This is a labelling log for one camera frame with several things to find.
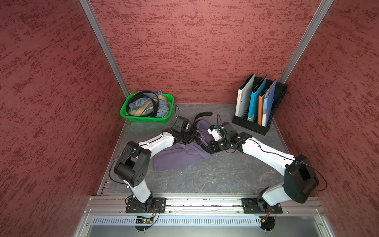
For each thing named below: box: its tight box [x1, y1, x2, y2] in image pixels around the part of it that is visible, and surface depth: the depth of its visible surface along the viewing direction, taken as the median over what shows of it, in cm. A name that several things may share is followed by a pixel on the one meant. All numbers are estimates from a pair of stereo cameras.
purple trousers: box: [153, 119, 213, 171], surface depth 90 cm
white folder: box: [235, 73, 256, 118], surface depth 97 cm
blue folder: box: [261, 79, 278, 128], surface depth 94 cm
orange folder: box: [258, 92, 266, 126], surface depth 90 cm
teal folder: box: [247, 76, 267, 122], surface depth 93 cm
